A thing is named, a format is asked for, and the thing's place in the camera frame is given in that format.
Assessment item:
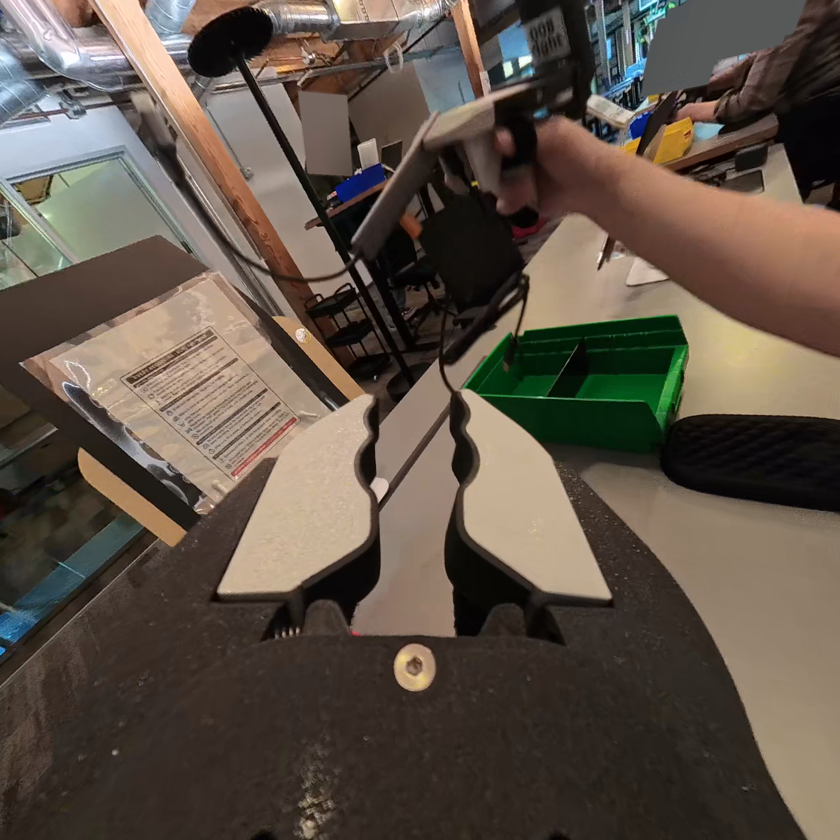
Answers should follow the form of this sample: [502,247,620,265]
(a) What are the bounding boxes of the person's right hand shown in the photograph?
[492,120,632,222]

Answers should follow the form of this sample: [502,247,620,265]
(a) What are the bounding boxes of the green plastic bin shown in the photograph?
[462,315,690,454]

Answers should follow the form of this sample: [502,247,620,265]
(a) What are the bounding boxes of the black rolling cart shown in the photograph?
[305,283,395,382]

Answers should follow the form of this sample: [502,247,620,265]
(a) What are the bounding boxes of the black office chair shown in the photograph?
[394,193,527,329]

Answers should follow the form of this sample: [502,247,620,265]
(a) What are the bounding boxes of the wooden support beam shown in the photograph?
[88,0,316,322]

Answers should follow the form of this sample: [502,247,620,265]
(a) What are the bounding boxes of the person's right forearm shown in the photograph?
[610,147,840,359]

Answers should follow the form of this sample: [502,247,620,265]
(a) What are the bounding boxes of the black sign board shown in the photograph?
[0,236,349,532]

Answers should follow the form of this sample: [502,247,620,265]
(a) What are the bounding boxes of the blue storage bin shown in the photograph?
[335,164,388,204]

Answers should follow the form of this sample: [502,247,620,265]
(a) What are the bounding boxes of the laminated instruction sheet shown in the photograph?
[23,272,329,513]

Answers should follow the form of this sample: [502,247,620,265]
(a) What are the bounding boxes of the black padded wrist rest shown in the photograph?
[659,413,840,514]

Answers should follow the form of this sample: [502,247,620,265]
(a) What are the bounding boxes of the black green bin divider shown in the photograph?
[548,341,589,399]

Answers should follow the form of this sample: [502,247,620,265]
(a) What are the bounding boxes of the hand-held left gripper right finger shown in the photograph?
[446,390,614,606]

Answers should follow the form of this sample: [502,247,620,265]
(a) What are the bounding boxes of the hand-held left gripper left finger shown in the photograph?
[215,394,380,602]

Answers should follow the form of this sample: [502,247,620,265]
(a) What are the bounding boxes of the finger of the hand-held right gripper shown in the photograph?
[423,84,550,151]

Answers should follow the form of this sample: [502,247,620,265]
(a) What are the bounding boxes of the silver ventilation duct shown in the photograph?
[0,0,460,126]

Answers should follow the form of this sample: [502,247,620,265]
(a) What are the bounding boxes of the wooden standing desk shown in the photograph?
[305,177,421,231]

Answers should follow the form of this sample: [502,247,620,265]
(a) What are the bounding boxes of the black usb-c cable orange plugs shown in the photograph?
[438,272,531,398]

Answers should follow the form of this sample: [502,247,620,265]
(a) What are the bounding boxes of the black floor lamp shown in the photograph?
[187,7,427,401]

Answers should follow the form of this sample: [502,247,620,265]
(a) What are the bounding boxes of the yellow storage bin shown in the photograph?
[623,118,695,173]

